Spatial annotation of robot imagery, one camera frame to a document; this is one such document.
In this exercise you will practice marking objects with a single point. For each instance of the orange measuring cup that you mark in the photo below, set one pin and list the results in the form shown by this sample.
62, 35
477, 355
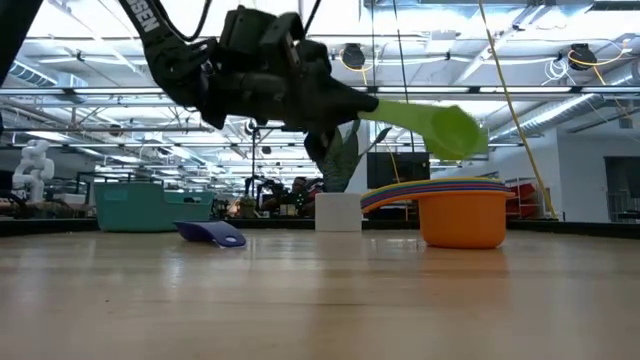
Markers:
462, 222

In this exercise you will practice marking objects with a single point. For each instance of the black table frame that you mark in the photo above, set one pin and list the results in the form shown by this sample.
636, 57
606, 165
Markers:
50, 226

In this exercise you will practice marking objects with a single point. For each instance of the light blue measuring cup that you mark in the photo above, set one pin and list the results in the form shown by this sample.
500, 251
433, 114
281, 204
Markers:
450, 182

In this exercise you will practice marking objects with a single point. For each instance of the white plant pot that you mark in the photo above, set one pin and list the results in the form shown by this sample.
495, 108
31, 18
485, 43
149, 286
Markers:
338, 212

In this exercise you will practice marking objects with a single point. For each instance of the teal plastic basket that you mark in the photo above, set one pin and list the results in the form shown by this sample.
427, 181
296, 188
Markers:
130, 210

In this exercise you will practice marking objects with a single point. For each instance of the yellow measuring cup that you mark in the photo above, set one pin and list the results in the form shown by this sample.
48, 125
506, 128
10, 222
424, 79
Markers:
450, 179

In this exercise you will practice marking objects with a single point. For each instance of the royal blue measuring cup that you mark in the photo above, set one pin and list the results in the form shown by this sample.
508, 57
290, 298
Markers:
450, 189

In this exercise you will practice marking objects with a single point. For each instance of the white humanoid robot figure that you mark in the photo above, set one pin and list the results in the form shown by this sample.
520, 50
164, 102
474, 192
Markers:
32, 170

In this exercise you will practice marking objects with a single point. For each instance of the person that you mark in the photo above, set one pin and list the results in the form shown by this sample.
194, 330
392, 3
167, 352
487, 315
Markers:
300, 195

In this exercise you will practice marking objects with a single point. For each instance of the green measuring cup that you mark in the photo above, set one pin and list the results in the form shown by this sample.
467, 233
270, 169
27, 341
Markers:
450, 132

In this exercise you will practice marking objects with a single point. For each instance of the black screen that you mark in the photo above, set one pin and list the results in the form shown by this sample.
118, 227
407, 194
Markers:
400, 170

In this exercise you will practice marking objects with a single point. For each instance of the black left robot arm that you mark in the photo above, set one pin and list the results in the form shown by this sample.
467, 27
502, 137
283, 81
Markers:
160, 45

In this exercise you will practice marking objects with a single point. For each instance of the red storage rack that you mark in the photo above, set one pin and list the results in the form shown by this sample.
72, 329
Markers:
530, 197

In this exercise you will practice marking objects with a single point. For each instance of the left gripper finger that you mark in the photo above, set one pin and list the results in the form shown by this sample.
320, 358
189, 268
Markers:
335, 120
345, 95

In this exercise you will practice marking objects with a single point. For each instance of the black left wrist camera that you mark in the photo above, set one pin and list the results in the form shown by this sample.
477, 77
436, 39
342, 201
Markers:
240, 30

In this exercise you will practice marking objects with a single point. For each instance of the green snake plant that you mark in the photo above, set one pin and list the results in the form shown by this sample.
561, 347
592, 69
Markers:
345, 165

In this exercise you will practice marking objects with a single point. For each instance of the red measuring cup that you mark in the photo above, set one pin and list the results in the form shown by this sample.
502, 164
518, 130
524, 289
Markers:
450, 185

